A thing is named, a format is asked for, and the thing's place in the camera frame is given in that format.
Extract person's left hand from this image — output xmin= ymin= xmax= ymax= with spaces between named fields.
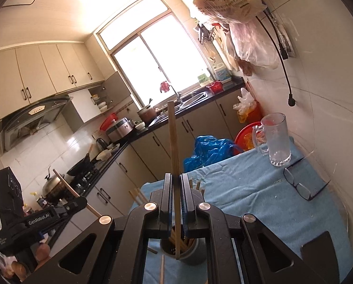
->
xmin=2 ymin=241 xmax=52 ymax=280

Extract silver rice cooker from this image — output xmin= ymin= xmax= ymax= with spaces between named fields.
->
xmin=107 ymin=117 xmax=135 ymax=143

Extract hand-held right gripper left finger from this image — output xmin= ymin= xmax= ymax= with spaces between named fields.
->
xmin=23 ymin=173 xmax=174 ymax=284

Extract wall power socket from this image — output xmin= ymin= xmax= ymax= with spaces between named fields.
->
xmin=278 ymin=24 xmax=297 ymax=59

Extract hanging kitchen utensils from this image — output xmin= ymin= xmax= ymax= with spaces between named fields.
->
xmin=194 ymin=22 xmax=219 ymax=45

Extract black wok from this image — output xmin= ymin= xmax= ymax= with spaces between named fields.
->
xmin=66 ymin=145 xmax=95 ymax=177

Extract black cup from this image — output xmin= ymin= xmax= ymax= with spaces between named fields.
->
xmin=159 ymin=225 xmax=208 ymax=266

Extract blue plastic bag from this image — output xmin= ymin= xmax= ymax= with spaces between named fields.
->
xmin=183 ymin=135 xmax=245 ymax=173

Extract kitchen window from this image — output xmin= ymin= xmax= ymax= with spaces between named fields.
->
xmin=95 ymin=0 xmax=219 ymax=111

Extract range hood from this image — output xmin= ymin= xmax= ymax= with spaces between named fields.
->
xmin=0 ymin=96 xmax=74 ymax=152

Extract blue table cloth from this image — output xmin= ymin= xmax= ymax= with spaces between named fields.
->
xmin=129 ymin=137 xmax=350 ymax=284

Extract black eyeglasses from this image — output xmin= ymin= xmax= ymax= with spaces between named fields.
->
xmin=283 ymin=156 xmax=331 ymax=201

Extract black countertop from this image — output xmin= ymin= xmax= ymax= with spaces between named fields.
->
xmin=62 ymin=77 xmax=245 ymax=196

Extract white detergent bottle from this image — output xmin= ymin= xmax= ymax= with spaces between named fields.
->
xmin=214 ymin=62 xmax=232 ymax=82

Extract beige wall cabinets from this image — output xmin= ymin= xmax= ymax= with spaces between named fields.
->
xmin=0 ymin=43 xmax=106 ymax=129

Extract red basket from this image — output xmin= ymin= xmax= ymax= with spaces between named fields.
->
xmin=207 ymin=81 xmax=224 ymax=93

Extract beige base cabinets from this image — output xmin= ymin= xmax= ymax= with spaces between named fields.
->
xmin=50 ymin=90 xmax=245 ymax=261

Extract clear glass mug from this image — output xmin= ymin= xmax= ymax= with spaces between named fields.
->
xmin=252 ymin=112 xmax=292 ymax=167

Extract black power cable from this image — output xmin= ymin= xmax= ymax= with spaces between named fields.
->
xmin=255 ymin=8 xmax=297 ymax=107

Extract brown cooking pot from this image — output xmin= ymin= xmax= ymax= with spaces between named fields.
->
xmin=137 ymin=105 xmax=158 ymax=126

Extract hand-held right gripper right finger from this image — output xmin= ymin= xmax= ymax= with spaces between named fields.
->
xmin=180 ymin=173 xmax=327 ymax=284

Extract red round lid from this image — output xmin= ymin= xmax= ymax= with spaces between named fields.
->
xmin=100 ymin=113 xmax=118 ymax=131

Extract black phone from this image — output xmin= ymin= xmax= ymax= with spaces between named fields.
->
xmin=301 ymin=231 xmax=343 ymax=284

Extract steel faucet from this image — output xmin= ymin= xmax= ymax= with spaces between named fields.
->
xmin=169 ymin=83 xmax=183 ymax=105

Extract hanging plastic bags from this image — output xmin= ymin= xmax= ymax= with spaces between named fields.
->
xmin=192 ymin=0 xmax=281 ymax=76

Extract red plastic basin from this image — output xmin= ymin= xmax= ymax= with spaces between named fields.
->
xmin=235 ymin=121 xmax=266 ymax=155

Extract steel kettle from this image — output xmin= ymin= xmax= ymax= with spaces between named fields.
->
xmin=42 ymin=168 xmax=74 ymax=203

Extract open wall cabinet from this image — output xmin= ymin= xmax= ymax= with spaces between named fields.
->
xmin=68 ymin=85 xmax=115 ymax=124

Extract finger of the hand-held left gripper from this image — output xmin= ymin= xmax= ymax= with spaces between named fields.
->
xmin=49 ymin=195 xmax=88 ymax=219

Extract orange plastic bag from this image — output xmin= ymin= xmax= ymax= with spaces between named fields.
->
xmin=232 ymin=88 xmax=260 ymax=124

